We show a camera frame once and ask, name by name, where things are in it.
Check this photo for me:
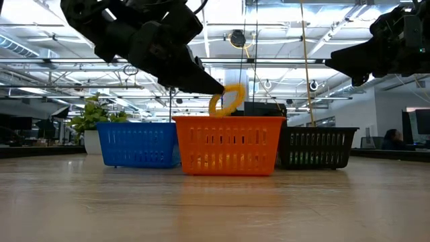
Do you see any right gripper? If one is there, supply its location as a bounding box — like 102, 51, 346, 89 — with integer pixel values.
325, 3, 430, 87

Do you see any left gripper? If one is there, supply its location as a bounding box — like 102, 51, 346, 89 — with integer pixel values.
129, 22, 225, 95

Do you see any orange spring keychain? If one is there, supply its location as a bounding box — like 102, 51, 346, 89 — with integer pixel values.
208, 83, 247, 118

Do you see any orange plastic basket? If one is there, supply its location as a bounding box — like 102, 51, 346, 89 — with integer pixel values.
171, 116, 288, 177

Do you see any black computer case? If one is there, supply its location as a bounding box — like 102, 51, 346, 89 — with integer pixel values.
221, 101, 288, 118

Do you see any person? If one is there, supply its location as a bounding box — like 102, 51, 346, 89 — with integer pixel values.
384, 128, 407, 151

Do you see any dark computer monitor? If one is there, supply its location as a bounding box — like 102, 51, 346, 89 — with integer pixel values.
401, 108, 430, 136

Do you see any blue plastic basket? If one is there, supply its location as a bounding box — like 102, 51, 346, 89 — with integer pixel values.
95, 122, 182, 169

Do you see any black plastic basket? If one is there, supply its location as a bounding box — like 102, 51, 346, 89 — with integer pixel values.
277, 126, 359, 170

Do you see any potted green plant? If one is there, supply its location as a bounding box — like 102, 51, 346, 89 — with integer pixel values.
69, 95, 130, 155

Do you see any dark background monitor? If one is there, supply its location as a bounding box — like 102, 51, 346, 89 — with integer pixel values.
0, 116, 34, 131

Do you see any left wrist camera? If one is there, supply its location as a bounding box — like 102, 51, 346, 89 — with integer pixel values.
161, 3, 204, 46

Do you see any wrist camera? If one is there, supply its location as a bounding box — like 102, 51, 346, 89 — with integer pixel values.
161, 3, 204, 46
401, 15, 424, 48

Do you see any black ceiling cable reel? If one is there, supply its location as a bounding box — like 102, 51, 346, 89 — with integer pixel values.
230, 29, 247, 48

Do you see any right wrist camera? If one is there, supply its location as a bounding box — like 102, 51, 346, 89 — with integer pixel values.
401, 15, 424, 48

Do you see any black hanging cable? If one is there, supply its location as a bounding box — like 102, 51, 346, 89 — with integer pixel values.
253, 0, 259, 104

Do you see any black aluminium table frame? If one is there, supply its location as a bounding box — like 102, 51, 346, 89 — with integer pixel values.
0, 145, 430, 163

